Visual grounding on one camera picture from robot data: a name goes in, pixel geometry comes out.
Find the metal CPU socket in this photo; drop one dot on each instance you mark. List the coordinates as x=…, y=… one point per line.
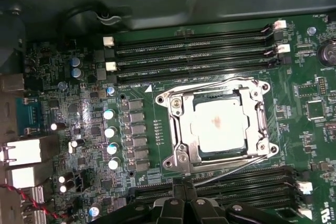
x=160, y=100

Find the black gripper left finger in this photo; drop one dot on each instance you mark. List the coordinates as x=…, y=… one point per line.
x=178, y=208

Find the round coin battery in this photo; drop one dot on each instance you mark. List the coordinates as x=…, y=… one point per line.
x=328, y=52

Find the silver topped CPU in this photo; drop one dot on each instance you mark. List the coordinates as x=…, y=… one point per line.
x=220, y=134

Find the green motherboard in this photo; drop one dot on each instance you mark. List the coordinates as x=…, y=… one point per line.
x=286, y=98

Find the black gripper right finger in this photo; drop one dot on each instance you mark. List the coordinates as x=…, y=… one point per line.
x=194, y=208

